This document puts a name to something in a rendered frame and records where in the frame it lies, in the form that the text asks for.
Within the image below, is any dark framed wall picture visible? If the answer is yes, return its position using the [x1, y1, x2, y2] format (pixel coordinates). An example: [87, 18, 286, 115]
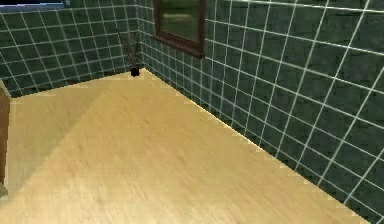
[152, 0, 207, 60]

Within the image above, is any blue framed window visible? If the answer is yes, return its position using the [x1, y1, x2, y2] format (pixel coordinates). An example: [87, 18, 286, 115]
[0, 0, 72, 14]

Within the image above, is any dark potted house plant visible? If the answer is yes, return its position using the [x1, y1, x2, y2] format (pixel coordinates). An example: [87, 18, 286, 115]
[118, 28, 145, 78]

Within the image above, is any brown wooden cupboard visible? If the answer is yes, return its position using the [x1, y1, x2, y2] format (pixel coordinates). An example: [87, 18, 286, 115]
[0, 81, 12, 198]

